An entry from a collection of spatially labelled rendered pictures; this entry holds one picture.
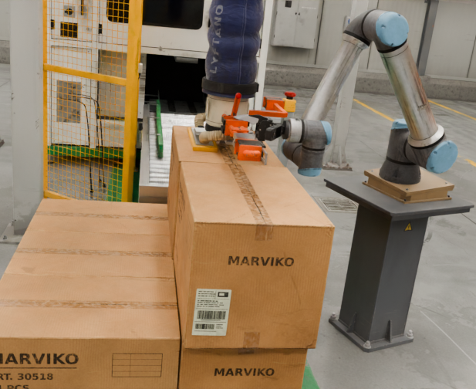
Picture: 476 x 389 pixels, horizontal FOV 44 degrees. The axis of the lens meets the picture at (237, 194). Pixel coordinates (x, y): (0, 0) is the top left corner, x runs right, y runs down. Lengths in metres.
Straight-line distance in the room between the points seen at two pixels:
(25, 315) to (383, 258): 1.59
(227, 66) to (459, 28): 11.07
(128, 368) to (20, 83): 2.15
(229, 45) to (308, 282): 1.02
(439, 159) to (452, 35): 10.66
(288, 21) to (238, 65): 9.39
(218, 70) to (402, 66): 0.70
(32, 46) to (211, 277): 2.23
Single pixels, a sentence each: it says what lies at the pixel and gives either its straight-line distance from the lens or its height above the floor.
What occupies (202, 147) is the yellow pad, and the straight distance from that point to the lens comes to 2.32.
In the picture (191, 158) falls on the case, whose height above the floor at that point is 0.94.
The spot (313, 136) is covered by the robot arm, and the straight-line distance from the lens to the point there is 2.25.
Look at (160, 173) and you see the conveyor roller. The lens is 3.44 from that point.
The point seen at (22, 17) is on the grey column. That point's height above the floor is 1.32.
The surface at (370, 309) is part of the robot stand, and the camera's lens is 2.92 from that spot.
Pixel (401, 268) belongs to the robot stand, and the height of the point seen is 0.40.
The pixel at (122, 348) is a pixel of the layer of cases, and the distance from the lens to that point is 1.84.
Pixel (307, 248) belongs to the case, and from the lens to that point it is 1.69.
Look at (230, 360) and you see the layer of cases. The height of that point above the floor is 0.47.
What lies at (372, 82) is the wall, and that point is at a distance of 12.45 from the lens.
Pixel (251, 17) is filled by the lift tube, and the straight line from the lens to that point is 2.34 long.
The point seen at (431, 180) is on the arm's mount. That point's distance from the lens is 2.86.
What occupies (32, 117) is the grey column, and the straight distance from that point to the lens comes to 3.65.
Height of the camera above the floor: 1.52
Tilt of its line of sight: 18 degrees down
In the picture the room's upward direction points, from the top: 6 degrees clockwise
